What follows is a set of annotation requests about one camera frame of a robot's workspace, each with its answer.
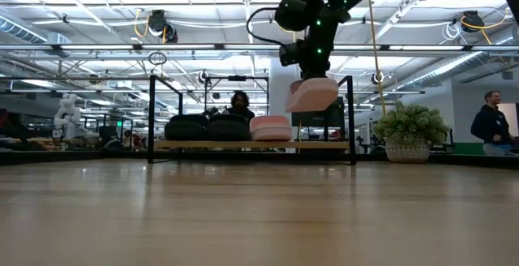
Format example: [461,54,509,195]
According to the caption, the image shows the black aluminium table frame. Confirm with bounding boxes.
[0,148,519,169]

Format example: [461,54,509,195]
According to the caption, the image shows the black slide sandal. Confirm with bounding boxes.
[208,114,251,143]
[163,114,210,142]

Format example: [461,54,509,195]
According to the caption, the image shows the yellow cable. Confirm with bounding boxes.
[367,0,388,118]

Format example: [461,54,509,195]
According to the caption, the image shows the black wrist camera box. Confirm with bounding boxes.
[278,40,307,67]

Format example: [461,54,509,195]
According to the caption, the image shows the pink slide sandal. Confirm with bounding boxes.
[248,114,294,143]
[285,76,340,114]

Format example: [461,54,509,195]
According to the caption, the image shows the seated person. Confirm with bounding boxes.
[221,90,256,123]

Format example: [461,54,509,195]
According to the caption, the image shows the standing person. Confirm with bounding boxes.
[470,89,515,157]

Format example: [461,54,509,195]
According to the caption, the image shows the wooden shelf with black frame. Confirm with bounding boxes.
[147,74,358,166]

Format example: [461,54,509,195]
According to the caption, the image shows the black ceiling cable reel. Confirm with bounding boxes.
[460,10,487,34]
[146,9,179,44]

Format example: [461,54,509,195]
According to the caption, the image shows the white humanoid robot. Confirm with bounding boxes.
[52,92,101,140]

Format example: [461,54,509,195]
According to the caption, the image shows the green potted plant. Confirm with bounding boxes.
[373,101,452,165]

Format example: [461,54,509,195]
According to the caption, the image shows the background wooden table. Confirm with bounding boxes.
[0,135,102,152]

